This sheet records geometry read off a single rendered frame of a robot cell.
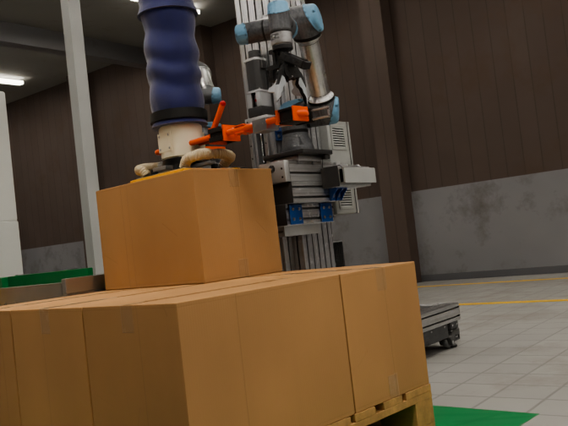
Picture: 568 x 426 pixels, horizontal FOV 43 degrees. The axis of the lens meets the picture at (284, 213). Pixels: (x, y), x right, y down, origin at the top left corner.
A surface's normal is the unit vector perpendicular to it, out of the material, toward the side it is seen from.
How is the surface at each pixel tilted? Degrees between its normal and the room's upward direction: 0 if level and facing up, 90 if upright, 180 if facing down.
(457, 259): 90
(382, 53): 90
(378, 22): 90
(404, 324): 90
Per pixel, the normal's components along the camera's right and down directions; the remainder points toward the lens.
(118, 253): -0.67, 0.04
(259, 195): 0.73, -0.11
